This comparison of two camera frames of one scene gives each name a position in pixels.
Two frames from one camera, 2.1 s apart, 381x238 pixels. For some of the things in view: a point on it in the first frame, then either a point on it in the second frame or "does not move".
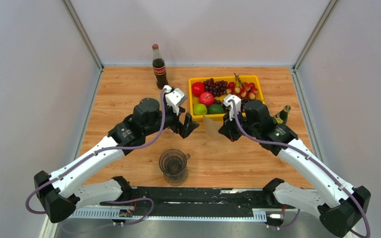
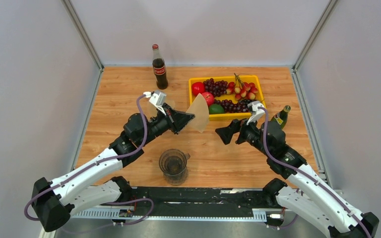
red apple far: (197, 88) does not move
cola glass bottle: (159, 68) does not move
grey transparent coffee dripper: (172, 162) does not move
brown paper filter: (212, 127) -> (199, 108)
